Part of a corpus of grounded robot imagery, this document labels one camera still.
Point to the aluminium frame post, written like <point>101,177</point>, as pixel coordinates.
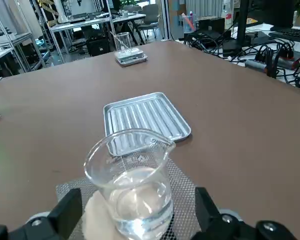
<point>166,20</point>

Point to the black keyboard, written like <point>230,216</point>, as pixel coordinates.
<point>290,33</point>

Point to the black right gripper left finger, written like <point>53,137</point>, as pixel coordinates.
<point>65,212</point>

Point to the small glass beaker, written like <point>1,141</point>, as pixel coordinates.
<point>140,200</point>

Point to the black computer monitor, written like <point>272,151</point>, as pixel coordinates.
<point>275,12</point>

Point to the ribbed metal tray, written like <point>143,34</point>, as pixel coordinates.
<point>145,115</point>

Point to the large glass beaker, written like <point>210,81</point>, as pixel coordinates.
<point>122,42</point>

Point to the black monitor stand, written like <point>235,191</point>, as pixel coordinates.
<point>243,22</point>

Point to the silver digital scale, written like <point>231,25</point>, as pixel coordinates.
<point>131,60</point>

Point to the clear cup with pens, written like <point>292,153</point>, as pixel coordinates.
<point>190,25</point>

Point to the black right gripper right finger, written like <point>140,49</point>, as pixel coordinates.
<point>207,212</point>

